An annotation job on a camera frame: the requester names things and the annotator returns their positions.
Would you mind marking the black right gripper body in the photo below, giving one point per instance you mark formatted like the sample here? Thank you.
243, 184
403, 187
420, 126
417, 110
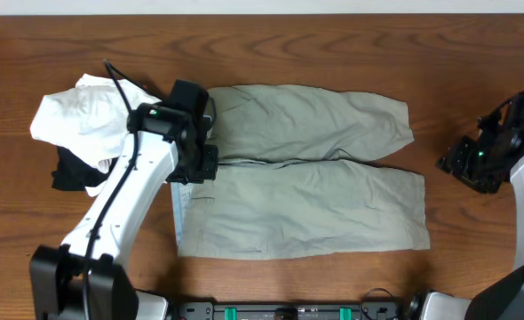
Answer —
479, 167

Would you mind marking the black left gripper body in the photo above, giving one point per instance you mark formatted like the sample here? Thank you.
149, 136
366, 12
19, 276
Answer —
206, 163

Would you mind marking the khaki grey shorts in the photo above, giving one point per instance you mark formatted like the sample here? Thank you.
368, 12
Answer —
298, 176

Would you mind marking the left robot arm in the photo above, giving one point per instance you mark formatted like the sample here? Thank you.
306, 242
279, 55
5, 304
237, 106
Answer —
85, 277

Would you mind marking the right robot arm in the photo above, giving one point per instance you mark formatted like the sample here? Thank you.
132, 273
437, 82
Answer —
484, 164

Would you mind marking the white bottom garment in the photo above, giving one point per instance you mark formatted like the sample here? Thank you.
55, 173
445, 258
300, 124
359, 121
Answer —
95, 189

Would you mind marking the white garment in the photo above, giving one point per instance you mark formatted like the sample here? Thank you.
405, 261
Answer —
89, 120
95, 189

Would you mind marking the white top garment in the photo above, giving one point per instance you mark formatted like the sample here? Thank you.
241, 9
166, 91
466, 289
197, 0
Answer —
89, 120

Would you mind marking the black garment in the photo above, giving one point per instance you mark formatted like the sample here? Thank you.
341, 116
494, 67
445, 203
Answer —
73, 174

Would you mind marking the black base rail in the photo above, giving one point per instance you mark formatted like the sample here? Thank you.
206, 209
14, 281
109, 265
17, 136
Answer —
344, 311

